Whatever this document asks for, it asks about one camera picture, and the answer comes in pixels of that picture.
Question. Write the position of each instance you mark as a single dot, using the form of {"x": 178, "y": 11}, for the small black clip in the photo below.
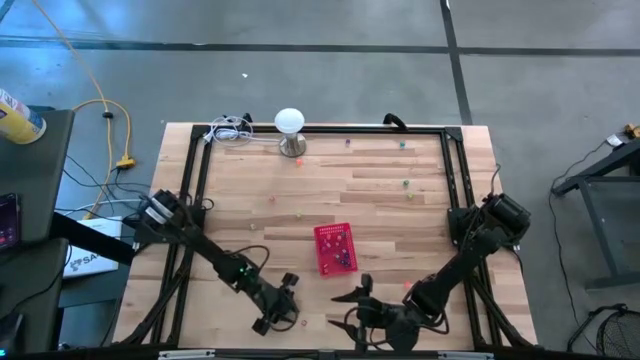
{"x": 247, "y": 118}

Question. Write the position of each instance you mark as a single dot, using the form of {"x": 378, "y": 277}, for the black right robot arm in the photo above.
{"x": 450, "y": 275}

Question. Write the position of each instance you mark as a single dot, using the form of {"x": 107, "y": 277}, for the yellow cylindrical canister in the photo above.
{"x": 20, "y": 125}

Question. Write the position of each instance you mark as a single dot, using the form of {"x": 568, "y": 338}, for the small white tag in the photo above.
{"x": 615, "y": 141}

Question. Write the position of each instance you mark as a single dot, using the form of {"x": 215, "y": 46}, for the black metal stand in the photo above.
{"x": 600, "y": 167}

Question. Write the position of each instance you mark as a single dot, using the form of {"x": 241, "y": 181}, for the white mushroom lamp brass base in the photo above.
{"x": 289, "y": 120}

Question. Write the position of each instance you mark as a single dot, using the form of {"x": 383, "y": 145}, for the dark grey side desk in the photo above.
{"x": 40, "y": 170}

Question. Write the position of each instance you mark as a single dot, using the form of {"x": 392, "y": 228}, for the small yellow tool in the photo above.
{"x": 632, "y": 131}

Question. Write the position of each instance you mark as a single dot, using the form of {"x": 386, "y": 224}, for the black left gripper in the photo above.
{"x": 275, "y": 305}

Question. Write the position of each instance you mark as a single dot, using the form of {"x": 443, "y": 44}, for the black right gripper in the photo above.
{"x": 375, "y": 317}

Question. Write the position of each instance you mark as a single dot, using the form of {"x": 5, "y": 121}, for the black smartphone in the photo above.
{"x": 9, "y": 225}

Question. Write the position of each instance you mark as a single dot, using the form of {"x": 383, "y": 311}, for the red slotted plastic basket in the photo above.
{"x": 320, "y": 232}

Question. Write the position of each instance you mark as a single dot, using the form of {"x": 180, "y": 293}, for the white printed cardboard box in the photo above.
{"x": 90, "y": 265}

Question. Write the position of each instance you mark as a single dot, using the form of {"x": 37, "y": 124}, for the black metal beam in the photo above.
{"x": 90, "y": 237}

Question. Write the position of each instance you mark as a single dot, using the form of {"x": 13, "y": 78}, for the silver metal bracket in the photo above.
{"x": 185, "y": 354}
{"x": 465, "y": 355}

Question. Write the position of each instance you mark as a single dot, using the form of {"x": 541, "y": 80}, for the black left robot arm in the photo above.
{"x": 215, "y": 255}

